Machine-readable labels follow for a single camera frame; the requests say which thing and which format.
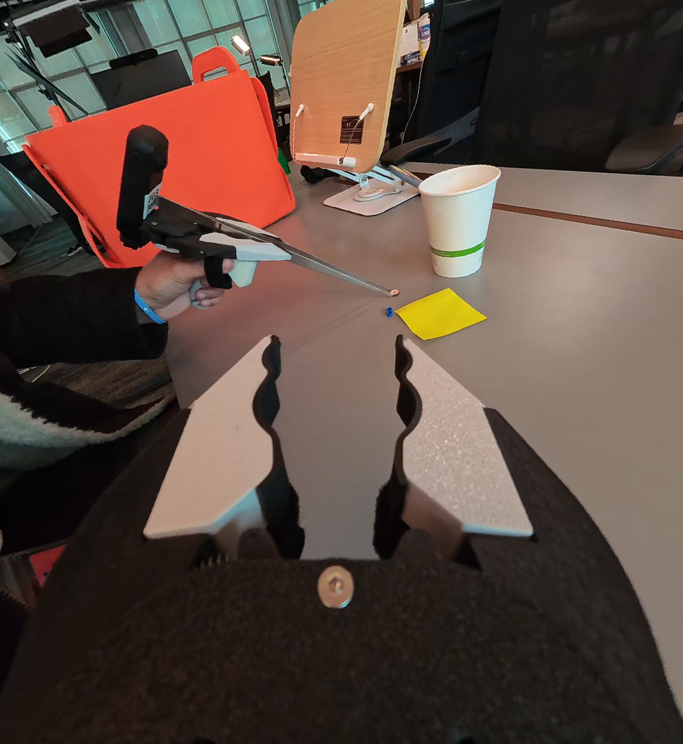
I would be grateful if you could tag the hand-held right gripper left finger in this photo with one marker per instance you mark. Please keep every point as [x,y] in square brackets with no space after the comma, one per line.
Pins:
[213,465]

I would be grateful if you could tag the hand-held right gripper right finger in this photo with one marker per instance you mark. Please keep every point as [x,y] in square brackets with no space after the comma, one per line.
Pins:
[457,465]

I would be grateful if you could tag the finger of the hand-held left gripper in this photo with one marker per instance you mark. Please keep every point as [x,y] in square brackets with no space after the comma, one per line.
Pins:
[248,250]
[242,224]

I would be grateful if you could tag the long metal tweezers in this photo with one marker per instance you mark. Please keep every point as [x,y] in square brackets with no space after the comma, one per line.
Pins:
[335,273]

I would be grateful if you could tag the white paper cup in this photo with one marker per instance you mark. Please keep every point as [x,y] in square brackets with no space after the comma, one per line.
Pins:
[460,226]

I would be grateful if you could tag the person's left forearm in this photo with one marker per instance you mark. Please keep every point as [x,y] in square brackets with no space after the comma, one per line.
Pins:
[56,319]

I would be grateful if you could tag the person's left hand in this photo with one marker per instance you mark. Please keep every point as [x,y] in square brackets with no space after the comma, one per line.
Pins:
[167,285]

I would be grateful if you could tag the orange felt storage bin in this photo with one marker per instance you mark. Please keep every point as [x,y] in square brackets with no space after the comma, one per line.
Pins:
[161,145]

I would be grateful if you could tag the green plastic tray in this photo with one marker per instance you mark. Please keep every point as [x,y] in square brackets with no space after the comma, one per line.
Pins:
[284,160]

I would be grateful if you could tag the black monitor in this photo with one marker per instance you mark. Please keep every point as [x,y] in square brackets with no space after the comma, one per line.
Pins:
[143,81]

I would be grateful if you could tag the blue wristband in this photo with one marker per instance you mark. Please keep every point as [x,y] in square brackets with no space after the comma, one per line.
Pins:
[149,308]

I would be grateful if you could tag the yellow sticky note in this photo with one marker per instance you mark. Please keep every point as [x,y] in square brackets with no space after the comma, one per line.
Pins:
[440,314]

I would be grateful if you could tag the wooden book stand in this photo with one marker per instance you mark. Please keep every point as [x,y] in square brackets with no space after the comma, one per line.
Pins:
[341,70]

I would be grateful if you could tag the black mesh office chair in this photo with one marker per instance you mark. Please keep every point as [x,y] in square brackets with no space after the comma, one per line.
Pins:
[451,87]
[579,75]

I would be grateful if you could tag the white wipes container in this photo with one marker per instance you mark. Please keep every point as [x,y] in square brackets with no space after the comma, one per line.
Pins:
[417,40]

